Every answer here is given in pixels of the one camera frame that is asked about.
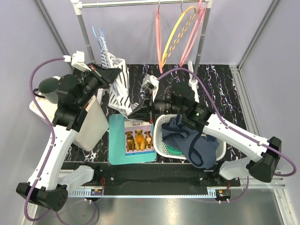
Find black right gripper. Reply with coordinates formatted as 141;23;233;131
128;90;185;124

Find pink plastic hanger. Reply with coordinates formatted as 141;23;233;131
180;0;206;67

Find white perforated plastic basket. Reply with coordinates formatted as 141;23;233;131
153;114;226;161

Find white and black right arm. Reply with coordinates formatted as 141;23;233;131
129;92;282;186

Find dog picture book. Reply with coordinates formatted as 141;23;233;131
124;119;154;156

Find striped white tank top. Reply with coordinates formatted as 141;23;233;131
97;36;134;118

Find metal clothes rack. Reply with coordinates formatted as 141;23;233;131
71;0;213;73

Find light blue wire hanger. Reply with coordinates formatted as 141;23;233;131
92;26;113;68

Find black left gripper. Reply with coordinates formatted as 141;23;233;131
76;62;121;107

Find dark grey mug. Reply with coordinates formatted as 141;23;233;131
33;77;59;104

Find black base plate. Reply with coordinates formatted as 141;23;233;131
74;164;242;196

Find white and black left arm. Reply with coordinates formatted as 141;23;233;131
16;64;121;212

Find green tank top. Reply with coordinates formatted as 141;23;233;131
166;145;182;156

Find coral pink hanger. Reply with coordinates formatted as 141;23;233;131
155;1;163;73

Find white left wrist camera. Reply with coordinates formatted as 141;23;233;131
63;51;92;72

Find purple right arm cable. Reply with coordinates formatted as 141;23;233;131
158;67;296;203

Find white storage box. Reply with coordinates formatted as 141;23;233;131
29;75;110;152

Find yellow hanger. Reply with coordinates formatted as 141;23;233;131
161;6;198;68

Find teal tray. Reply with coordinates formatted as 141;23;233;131
108;114;157;165

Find navy blue tank top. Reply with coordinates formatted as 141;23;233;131
162;115;219;169

